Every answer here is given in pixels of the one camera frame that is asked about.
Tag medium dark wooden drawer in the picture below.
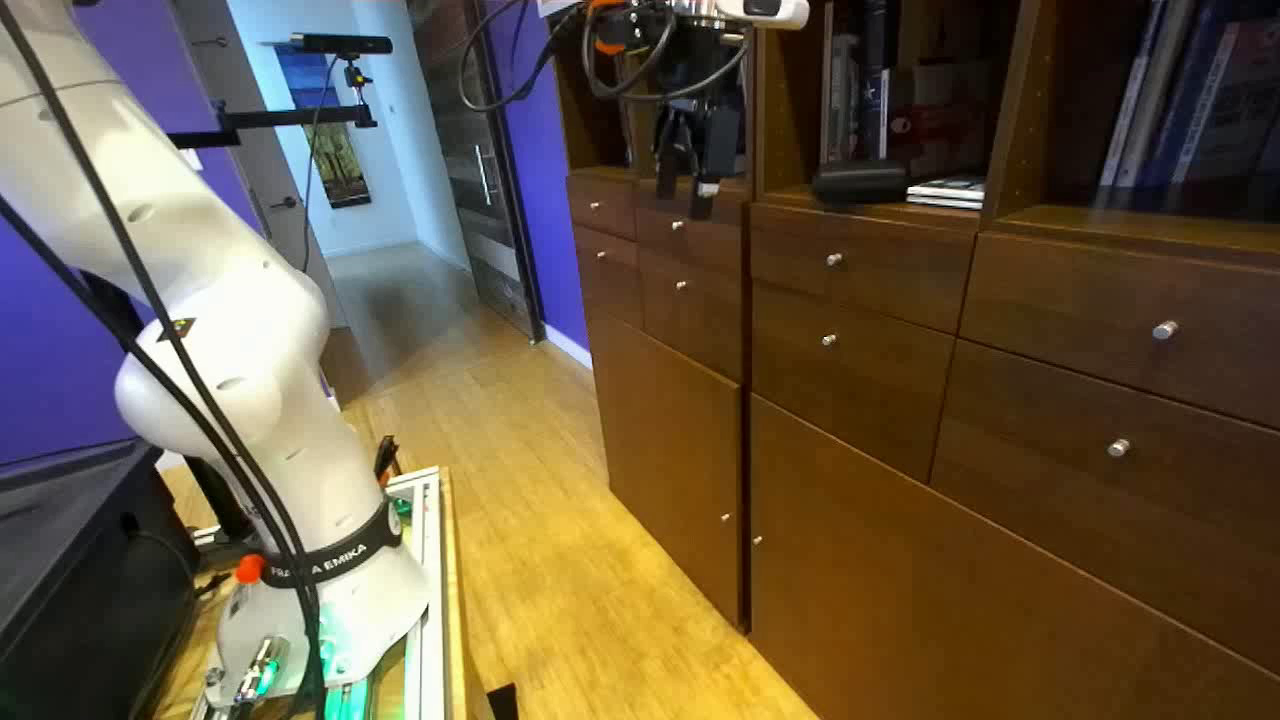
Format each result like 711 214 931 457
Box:
747 278 958 483
747 196 981 336

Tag dark wooden shelf unit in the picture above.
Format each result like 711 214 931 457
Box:
536 0 1280 720

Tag black camera on stand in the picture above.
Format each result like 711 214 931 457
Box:
292 32 400 62

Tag small dark wooden drawer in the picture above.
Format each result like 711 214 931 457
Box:
567 170 638 243
572 223 644 336

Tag flat white book stack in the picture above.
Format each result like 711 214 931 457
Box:
902 176 993 215

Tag narrow dark wooden drawer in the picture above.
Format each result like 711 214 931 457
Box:
636 250 747 388
633 194 747 281

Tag tall dark cabinet door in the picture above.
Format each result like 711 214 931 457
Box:
587 315 747 628

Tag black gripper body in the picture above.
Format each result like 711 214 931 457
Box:
651 23 747 194

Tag black equipment case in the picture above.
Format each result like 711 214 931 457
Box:
0 443 205 720

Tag long black wrist cable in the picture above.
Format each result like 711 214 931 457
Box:
454 0 591 117

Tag blue wall panel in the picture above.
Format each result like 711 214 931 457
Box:
271 42 353 117

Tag orange cable wrap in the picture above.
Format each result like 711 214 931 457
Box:
582 0 633 62

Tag black gripper cable bundle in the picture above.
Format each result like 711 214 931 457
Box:
575 0 753 107

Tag row of upright books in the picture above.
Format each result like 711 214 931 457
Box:
1090 0 1280 223

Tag dark wall poster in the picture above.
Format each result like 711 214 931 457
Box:
306 117 374 214

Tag black velcro strap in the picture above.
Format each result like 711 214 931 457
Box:
257 502 405 593

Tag dark upright books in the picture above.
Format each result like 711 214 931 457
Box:
816 0 895 173

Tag black boom bar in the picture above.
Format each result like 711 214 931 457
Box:
169 101 381 151

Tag wide dark cabinet door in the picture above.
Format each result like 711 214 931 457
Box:
747 391 1280 720

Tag black box on shelf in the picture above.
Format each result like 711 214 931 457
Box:
813 159 910 214

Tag small black clip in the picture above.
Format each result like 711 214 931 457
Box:
373 434 406 490

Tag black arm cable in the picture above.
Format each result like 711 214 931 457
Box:
0 0 333 718
0 196 303 563

